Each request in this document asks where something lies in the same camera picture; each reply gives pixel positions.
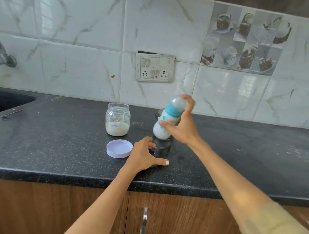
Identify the person's right hand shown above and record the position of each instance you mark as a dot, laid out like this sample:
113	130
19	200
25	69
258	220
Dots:
184	129

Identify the black kitchen sink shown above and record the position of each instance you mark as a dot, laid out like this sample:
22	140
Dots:
5	102

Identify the glass jar of white powder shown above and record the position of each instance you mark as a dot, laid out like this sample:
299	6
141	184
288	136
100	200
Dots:
117	119

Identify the brown wooden cabinet door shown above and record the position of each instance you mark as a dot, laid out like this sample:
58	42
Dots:
189	221
45	208

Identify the decorative picture tile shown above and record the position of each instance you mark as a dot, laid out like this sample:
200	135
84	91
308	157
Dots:
245	39

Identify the person's left hand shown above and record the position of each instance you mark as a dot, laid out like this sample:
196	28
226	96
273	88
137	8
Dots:
141	156

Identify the person's right thumb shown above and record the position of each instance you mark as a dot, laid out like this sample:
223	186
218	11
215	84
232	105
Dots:
169	126

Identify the white switch and socket plate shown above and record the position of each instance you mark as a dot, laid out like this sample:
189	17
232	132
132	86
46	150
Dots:
154	68

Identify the person's left forearm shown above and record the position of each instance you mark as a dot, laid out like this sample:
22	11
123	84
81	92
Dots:
103	204

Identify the steel wall tap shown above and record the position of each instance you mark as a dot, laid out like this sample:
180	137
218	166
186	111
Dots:
1	54

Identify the person's right forearm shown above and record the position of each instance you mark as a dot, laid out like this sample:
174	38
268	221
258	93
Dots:
246	201

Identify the person's left thumb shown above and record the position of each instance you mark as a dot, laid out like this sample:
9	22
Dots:
158	162

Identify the white jar lid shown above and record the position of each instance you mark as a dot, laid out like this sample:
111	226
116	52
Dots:
119	148

